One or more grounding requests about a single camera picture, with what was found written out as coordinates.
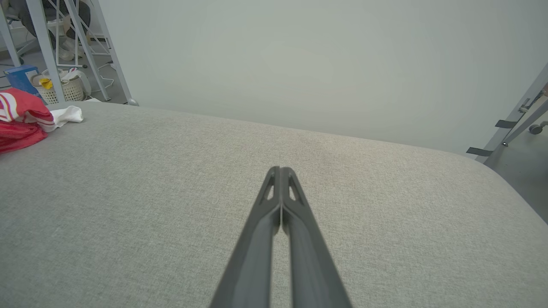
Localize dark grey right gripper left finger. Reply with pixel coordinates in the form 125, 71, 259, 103
209, 166, 282, 308

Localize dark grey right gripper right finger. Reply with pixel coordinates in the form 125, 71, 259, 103
280, 167, 353, 308

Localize red white basketball jersey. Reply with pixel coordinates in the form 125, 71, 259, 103
0, 88, 84, 154

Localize grey fabric sofa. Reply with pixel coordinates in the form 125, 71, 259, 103
0, 101, 548, 308

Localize white woven laundry basket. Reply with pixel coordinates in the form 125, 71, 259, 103
32, 68, 91, 104

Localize blue cardboard box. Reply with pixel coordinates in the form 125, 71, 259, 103
3, 64, 45, 103

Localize seated person dark trousers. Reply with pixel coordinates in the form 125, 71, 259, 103
6, 0, 92, 61

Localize grey metal frame black straps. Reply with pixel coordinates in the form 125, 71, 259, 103
466, 63, 548, 163

